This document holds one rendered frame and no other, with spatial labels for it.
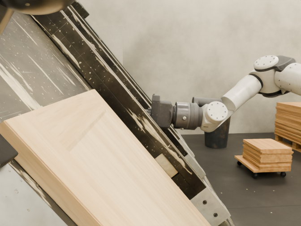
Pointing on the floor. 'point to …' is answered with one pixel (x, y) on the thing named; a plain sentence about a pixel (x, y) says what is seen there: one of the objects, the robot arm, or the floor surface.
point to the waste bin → (218, 136)
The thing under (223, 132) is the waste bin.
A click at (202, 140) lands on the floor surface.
